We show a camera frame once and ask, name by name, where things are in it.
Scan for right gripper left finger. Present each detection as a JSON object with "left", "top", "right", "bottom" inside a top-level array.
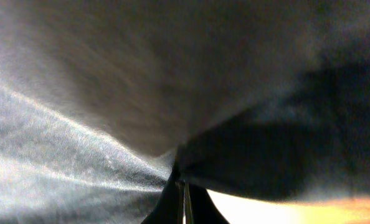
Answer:
[{"left": 141, "top": 169, "right": 184, "bottom": 224}]

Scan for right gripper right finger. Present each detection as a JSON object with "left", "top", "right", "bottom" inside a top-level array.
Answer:
[{"left": 184, "top": 184, "right": 229, "bottom": 224}]

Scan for dark blue denim shorts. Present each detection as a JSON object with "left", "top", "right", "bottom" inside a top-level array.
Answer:
[{"left": 0, "top": 1, "right": 370, "bottom": 223}]

